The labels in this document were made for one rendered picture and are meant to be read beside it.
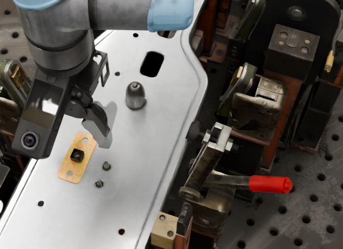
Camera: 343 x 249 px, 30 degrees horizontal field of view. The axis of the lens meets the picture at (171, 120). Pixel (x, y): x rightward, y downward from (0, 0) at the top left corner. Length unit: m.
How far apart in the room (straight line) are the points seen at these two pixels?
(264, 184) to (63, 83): 0.29
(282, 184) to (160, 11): 0.29
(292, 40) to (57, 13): 0.42
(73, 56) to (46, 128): 0.11
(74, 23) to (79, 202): 0.37
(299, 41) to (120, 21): 0.38
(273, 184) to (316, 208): 0.49
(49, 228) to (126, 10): 0.41
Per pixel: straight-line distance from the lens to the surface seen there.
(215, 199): 0.92
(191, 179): 0.88
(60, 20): 0.69
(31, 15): 0.69
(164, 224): 0.89
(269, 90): 0.99
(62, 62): 0.75
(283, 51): 0.98
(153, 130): 1.02
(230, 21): 1.52
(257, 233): 1.29
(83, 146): 1.01
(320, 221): 1.32
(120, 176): 0.99
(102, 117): 0.86
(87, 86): 0.83
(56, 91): 0.80
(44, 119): 0.80
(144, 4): 0.67
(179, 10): 0.67
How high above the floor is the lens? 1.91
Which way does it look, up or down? 62 degrees down
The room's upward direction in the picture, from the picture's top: 3 degrees clockwise
